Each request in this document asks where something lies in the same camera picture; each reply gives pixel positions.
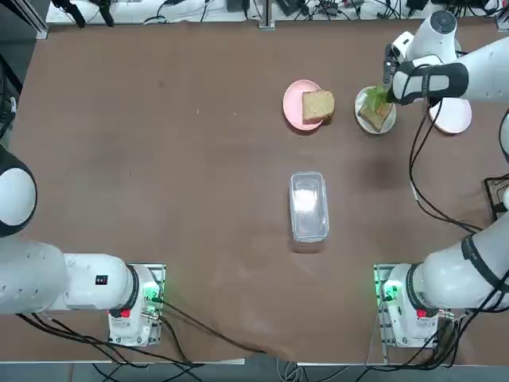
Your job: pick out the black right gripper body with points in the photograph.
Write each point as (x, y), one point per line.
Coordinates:
(389, 57)

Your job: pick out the green lettuce leaf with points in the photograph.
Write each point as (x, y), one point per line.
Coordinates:
(375, 97)

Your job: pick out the brown bread slice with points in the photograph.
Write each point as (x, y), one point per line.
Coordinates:
(318, 106)
(371, 119)

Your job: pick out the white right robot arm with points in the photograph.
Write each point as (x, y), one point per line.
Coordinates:
(437, 278)

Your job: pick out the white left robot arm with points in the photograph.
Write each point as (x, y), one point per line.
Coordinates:
(91, 278)

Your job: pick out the white round plate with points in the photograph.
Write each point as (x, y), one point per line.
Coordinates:
(362, 97)

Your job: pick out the pink round plate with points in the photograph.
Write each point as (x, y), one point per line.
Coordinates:
(453, 117)
(293, 105)

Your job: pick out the clear plastic lidded box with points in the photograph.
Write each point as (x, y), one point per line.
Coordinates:
(309, 207)

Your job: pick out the white cup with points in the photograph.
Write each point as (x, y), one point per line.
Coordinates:
(506, 199)

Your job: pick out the black tripod leg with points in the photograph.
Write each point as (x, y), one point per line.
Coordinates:
(105, 14)
(75, 14)

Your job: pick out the aluminium frame post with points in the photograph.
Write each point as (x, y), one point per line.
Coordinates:
(267, 16)

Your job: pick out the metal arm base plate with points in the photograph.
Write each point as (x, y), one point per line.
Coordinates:
(379, 338)
(159, 270)

